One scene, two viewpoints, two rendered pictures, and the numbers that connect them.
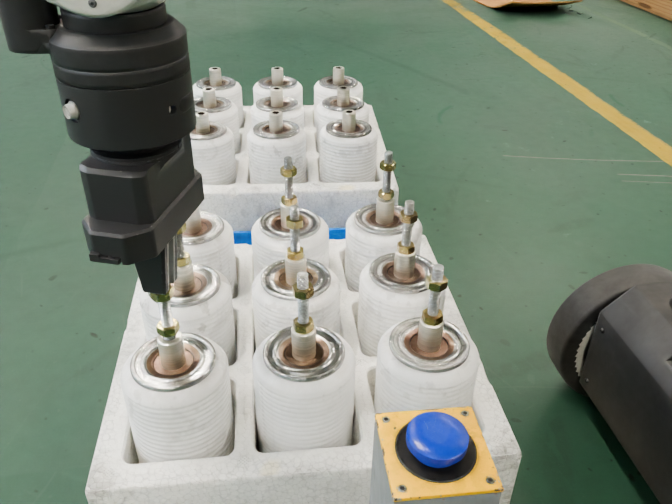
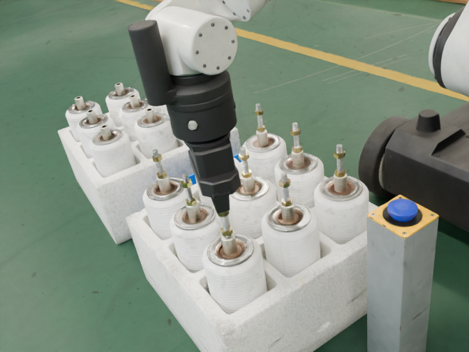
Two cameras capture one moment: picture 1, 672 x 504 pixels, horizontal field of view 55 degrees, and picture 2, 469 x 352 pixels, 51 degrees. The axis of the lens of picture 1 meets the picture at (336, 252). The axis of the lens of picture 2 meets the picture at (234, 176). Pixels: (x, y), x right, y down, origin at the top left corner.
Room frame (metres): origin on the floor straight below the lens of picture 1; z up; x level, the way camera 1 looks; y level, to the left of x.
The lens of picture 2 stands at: (-0.14, 0.33, 0.77)
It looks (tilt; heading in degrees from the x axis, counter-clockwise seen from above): 33 degrees down; 339
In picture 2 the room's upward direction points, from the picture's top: 10 degrees counter-clockwise
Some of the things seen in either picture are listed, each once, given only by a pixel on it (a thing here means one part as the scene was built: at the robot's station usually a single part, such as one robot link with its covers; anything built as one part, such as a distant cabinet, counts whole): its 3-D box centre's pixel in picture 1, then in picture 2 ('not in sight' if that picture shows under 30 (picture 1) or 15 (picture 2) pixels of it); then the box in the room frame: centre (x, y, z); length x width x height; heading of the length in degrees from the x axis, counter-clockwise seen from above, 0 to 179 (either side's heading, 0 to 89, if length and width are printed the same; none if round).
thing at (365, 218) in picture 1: (384, 219); (263, 143); (0.69, -0.06, 0.25); 0.08 x 0.08 x 0.01
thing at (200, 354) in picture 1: (173, 361); (230, 250); (0.43, 0.15, 0.25); 0.08 x 0.08 x 0.01
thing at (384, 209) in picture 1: (385, 210); (262, 137); (0.69, -0.06, 0.26); 0.02 x 0.02 x 0.03
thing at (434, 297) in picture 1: (434, 301); (339, 164); (0.46, -0.09, 0.30); 0.01 x 0.01 x 0.08
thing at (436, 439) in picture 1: (436, 443); (402, 211); (0.28, -0.07, 0.32); 0.04 x 0.04 x 0.02
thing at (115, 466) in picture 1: (298, 387); (259, 253); (0.56, 0.04, 0.09); 0.39 x 0.39 x 0.18; 7
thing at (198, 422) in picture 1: (185, 430); (239, 290); (0.43, 0.15, 0.16); 0.10 x 0.10 x 0.18
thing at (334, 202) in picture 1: (280, 185); (150, 157); (1.10, 0.11, 0.09); 0.39 x 0.39 x 0.18; 4
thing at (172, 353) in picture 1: (171, 350); (229, 244); (0.43, 0.15, 0.26); 0.02 x 0.02 x 0.03
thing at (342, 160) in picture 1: (347, 179); not in sight; (0.99, -0.02, 0.16); 0.10 x 0.10 x 0.18
